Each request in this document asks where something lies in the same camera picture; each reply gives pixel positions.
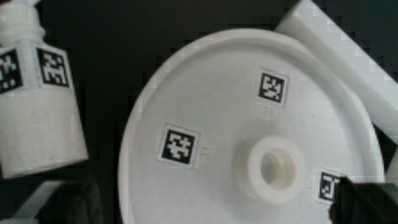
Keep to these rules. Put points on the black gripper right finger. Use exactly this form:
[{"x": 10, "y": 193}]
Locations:
[{"x": 364, "y": 204}]

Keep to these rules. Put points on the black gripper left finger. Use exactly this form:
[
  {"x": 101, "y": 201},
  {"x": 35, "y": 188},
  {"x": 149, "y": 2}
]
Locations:
[{"x": 64, "y": 203}]

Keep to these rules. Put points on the white cylindrical table leg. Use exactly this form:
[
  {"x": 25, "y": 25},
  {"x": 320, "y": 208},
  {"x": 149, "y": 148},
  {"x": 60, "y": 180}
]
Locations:
[{"x": 41, "y": 134}]

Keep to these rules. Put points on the white round table top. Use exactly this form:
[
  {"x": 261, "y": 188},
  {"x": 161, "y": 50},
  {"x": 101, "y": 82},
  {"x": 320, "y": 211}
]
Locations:
[{"x": 247, "y": 134}]

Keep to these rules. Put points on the white front fence bar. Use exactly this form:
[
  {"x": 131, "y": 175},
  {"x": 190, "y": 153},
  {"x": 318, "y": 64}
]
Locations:
[{"x": 309, "y": 26}]

